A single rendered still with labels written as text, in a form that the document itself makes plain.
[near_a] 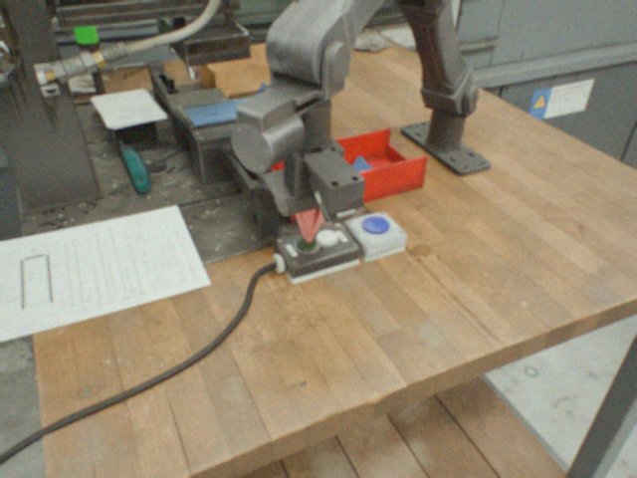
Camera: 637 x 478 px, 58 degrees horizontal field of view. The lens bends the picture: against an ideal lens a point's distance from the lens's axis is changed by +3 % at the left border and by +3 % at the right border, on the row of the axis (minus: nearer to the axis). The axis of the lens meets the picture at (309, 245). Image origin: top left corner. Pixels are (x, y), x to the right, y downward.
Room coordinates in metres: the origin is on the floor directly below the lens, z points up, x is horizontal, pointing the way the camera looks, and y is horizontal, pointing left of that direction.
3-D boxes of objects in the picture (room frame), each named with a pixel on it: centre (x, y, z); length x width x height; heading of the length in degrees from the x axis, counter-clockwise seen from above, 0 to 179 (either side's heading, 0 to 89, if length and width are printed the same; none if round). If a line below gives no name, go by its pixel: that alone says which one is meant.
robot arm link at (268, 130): (0.57, 0.02, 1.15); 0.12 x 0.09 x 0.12; 143
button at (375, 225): (0.66, -0.10, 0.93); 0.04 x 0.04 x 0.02
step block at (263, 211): (0.70, 0.07, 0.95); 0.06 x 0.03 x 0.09; 25
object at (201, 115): (0.93, 0.14, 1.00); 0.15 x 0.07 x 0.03; 115
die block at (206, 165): (0.93, 0.18, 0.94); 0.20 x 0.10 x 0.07; 25
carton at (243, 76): (1.27, 0.12, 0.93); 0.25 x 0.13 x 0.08; 115
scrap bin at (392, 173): (0.81, -0.06, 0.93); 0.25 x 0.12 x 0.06; 115
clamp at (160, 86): (1.08, 0.28, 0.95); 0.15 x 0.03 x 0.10; 25
